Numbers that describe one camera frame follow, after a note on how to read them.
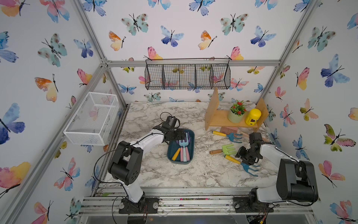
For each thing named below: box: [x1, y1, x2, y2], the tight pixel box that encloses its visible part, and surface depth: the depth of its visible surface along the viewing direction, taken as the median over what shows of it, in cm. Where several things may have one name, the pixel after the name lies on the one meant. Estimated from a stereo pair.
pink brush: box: [220, 126, 239, 135], surface depth 106 cm
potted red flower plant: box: [227, 100, 247, 124], surface depth 93 cm
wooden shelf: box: [204, 87, 269, 133], surface depth 99 cm
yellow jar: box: [244, 108, 262, 126], surface depth 94 cm
